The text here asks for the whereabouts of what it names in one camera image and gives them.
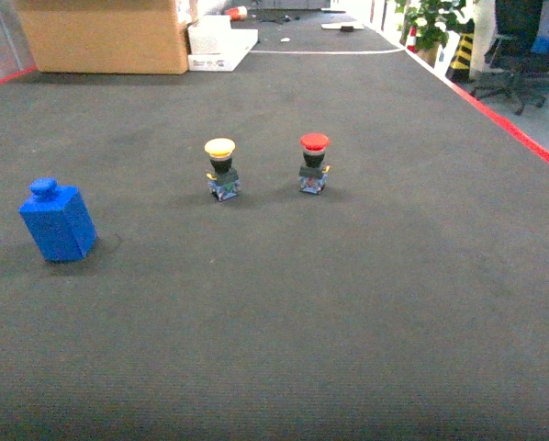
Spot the blue block part with knob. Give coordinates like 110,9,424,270
18,177,97,262

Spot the red mushroom push button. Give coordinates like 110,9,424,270
298,132,331,195

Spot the yellow mushroom push button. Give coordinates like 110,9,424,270
204,138,241,201

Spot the white cardboard box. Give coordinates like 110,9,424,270
187,15,258,73

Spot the large cardboard box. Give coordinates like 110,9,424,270
14,0,197,74

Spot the red white traffic cone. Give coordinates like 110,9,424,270
405,26,417,53

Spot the potted green plant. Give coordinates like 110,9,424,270
399,0,473,67

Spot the black office chair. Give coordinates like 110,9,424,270
470,1,549,115

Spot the yellow black striped post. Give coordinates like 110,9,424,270
450,33,474,70

